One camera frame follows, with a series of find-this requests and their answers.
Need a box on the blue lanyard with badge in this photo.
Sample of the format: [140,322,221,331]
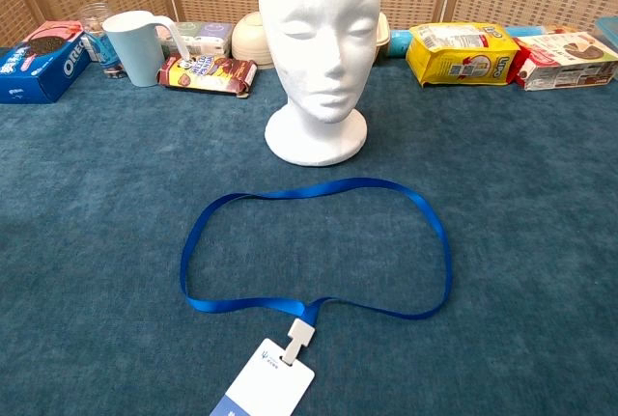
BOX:
[179,177,454,416]

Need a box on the white foam mannequin head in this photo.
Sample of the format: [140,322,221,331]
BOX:
[257,0,382,167]

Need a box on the brown chocolate cookie packet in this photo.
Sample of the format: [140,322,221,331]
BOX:
[156,53,259,98]

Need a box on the beige upturned bowl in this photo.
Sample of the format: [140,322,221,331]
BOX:
[231,11,275,70]

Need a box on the beige lidded lunch box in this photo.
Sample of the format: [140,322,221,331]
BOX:
[374,12,391,64]

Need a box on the pastel smiley tissue pack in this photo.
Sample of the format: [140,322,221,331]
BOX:
[156,20,236,59]

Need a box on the yellow Lipo biscuit bag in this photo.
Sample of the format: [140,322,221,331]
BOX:
[405,21,521,88]

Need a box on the dark blue table cloth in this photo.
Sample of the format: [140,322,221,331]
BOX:
[0,43,618,416]

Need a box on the red white cake box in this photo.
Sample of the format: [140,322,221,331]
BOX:
[511,31,618,93]

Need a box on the blue Oreo cookie box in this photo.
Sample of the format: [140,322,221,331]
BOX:
[0,19,93,105]

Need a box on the blue transparent plastic container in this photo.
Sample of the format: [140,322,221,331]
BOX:
[592,15,618,54]

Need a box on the pale blue white-handled cup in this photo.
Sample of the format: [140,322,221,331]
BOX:
[101,10,190,89]

